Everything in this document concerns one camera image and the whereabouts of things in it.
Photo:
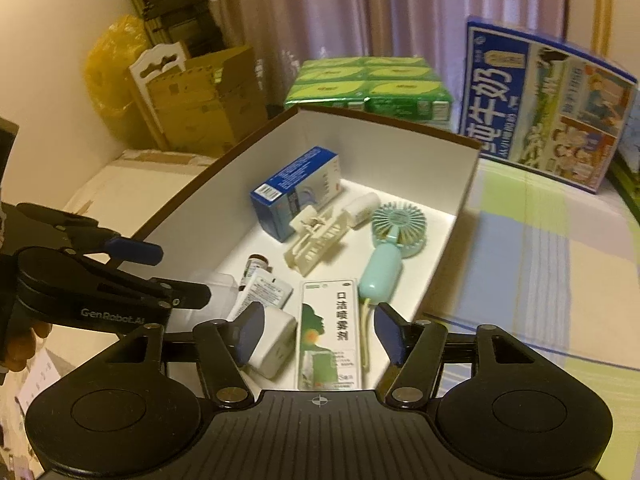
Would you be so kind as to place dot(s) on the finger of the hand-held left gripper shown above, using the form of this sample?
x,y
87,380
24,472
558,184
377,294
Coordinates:
x,y
185,296
132,252

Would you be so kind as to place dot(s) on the green white spray box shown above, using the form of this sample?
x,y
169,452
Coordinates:
x,y
327,335

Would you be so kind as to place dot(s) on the brown spray bottle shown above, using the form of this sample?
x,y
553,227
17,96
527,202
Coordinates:
x,y
256,265

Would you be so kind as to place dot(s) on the blue milk carton case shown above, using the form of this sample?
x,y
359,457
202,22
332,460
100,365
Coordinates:
x,y
500,100

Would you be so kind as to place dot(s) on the white plug adapter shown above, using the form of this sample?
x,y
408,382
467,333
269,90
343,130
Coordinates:
x,y
272,345

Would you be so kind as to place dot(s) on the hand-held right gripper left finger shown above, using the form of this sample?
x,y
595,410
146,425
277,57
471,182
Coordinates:
x,y
252,327

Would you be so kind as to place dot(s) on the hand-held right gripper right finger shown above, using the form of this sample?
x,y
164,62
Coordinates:
x,y
387,335

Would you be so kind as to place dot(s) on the pink curtain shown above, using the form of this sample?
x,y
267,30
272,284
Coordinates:
x,y
375,5

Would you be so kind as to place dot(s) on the white carved chair back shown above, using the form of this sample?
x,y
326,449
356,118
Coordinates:
x,y
160,62

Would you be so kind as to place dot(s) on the plaid tablecloth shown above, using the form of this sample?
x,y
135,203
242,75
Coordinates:
x,y
540,260

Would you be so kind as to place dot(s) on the black metal rack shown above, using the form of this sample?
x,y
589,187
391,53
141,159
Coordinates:
x,y
170,0

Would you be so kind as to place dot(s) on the small white bottle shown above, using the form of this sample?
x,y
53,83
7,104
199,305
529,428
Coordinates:
x,y
362,208

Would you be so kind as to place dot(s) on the light wooden strip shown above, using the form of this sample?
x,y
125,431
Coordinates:
x,y
602,20

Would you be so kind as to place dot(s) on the open cardboard box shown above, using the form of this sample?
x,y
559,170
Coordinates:
x,y
200,110

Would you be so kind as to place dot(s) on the cream plastic clip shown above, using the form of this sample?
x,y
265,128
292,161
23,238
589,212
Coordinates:
x,y
310,250

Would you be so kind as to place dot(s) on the brown cardboard shoe box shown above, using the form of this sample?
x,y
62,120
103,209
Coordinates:
x,y
400,160

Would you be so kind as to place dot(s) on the yellow plastic bag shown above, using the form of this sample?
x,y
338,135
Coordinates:
x,y
110,70

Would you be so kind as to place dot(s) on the mint green handheld fan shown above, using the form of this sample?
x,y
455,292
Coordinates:
x,y
382,270

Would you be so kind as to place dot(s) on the person's left hand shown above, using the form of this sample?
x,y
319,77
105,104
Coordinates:
x,y
20,350

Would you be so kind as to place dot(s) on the green drink pack case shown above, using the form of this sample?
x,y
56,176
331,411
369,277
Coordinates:
x,y
350,85

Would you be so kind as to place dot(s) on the clear plastic box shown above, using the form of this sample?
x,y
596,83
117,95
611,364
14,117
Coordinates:
x,y
220,290

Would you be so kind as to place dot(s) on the blue medicine box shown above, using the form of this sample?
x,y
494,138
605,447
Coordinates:
x,y
295,185

